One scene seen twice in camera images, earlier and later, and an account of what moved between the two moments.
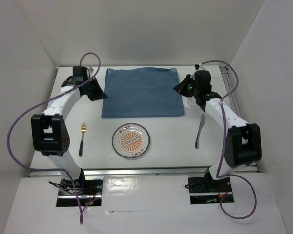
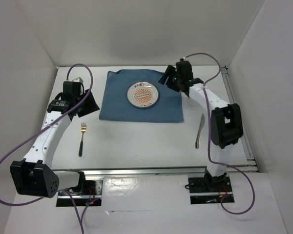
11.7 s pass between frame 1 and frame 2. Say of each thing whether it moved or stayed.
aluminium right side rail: stayed
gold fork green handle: stayed
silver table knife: stayed
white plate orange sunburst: moved
